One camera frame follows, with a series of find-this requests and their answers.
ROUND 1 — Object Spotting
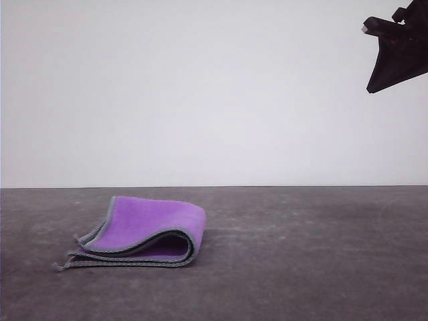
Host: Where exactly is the purple towel with grey hem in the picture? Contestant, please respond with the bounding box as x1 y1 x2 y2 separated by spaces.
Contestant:
50 195 207 274

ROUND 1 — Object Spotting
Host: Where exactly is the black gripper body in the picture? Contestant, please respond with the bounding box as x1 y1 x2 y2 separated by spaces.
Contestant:
362 0 428 40

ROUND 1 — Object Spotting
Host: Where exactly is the grey table cloth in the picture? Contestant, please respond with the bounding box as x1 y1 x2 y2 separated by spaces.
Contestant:
0 186 428 321

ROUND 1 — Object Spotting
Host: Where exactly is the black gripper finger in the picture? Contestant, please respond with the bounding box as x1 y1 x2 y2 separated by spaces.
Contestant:
365 34 428 95

